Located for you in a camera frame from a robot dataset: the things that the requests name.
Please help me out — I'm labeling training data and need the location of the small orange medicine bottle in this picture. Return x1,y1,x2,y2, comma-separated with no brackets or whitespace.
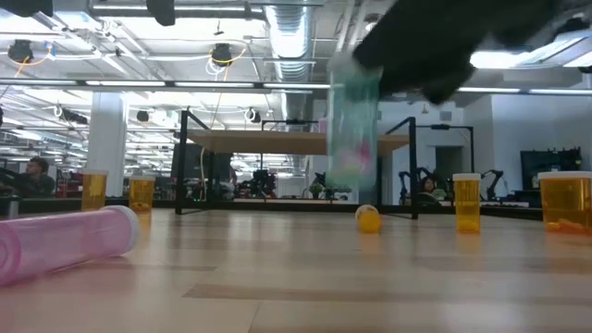
452,172,482,235
80,168,109,213
354,203,384,235

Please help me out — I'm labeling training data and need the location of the person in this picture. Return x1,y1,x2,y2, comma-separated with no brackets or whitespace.
418,175,440,204
8,155,56,199

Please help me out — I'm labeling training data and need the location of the wide orange medicine bottle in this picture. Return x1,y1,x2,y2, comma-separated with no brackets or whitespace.
128,174,156,214
537,170,592,236

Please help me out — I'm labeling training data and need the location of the wooden shelf with black frame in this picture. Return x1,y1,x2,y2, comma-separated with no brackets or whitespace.
174,109,420,221

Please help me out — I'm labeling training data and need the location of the long light strip bar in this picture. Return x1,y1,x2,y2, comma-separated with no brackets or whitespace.
0,78,592,96

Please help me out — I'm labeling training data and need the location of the green medicine bottle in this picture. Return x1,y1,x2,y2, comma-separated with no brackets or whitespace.
326,53,385,193

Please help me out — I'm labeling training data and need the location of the white building pillar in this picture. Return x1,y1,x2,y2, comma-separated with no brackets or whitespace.
85,91,129,198

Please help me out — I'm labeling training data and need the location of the silver spiral air duct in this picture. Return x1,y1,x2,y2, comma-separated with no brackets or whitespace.
263,0,320,133

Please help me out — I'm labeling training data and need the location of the grey door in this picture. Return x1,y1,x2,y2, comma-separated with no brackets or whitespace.
434,145,463,189

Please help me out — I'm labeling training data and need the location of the black cabinet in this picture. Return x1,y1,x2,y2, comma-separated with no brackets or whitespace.
520,146,584,204

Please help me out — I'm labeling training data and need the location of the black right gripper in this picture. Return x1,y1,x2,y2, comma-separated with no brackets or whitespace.
353,0,491,105

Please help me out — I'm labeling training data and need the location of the black ceiling device yellow cable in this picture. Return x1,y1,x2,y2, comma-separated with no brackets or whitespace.
211,43,233,68
7,39,34,64

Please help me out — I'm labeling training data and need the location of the black aluminium base frame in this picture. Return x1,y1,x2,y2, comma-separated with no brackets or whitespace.
0,196,179,216
415,203,592,222

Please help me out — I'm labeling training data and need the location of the black ceiling track light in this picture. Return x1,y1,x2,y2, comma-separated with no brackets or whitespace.
59,108,89,126

